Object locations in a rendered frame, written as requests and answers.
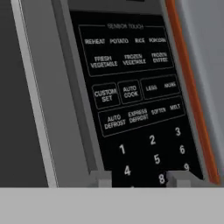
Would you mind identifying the brown wooden cabinet panel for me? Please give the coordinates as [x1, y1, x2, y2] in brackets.
[164, 0, 222, 186]

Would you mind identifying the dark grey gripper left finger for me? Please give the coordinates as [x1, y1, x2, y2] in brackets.
[86, 170, 114, 188]

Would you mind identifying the grey microwave with black keypad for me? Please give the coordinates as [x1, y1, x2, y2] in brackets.
[0, 0, 214, 188]

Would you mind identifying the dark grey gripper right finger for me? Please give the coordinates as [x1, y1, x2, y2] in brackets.
[165, 170, 212, 188]

